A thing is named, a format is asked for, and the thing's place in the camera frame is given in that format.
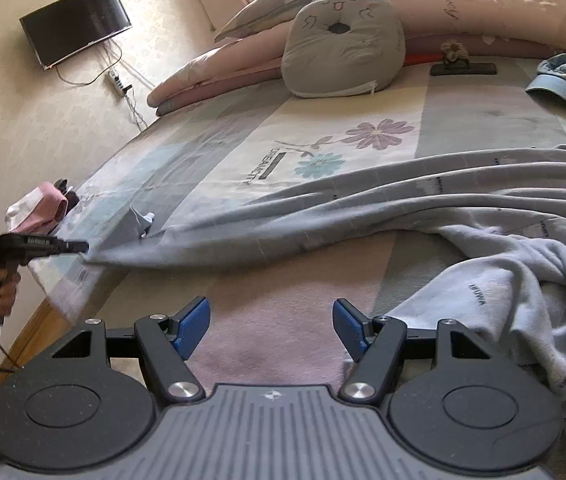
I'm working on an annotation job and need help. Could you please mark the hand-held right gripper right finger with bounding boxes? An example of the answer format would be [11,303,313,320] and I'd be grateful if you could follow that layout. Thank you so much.
[332,298,491,404]

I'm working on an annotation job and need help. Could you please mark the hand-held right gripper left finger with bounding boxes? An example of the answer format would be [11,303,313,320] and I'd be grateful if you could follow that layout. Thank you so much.
[53,296,212,404]

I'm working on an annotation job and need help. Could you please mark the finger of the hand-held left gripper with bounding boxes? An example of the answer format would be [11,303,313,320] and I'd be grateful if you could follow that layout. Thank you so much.
[54,241,90,257]

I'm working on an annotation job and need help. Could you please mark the grey printed pants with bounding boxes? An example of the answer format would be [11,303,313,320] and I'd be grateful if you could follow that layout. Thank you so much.
[85,144,566,421]

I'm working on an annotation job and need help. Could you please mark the pink cloth pile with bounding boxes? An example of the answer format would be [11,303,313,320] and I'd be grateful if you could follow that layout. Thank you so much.
[4,179,82,235]

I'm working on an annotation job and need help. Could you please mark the white power strip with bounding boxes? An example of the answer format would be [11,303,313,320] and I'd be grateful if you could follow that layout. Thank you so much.
[107,70,130,96]

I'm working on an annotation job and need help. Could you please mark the grey cat cushion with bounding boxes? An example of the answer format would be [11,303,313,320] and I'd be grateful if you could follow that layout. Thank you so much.
[281,0,408,99]

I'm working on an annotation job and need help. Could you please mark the grey pillow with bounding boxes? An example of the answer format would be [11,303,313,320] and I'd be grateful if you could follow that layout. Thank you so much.
[214,0,400,44]

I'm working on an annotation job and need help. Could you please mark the pink folded quilt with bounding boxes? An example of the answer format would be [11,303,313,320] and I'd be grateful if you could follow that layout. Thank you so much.
[147,0,566,117]

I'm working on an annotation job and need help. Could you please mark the black wall television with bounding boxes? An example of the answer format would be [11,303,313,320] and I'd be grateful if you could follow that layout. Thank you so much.
[19,0,133,71]

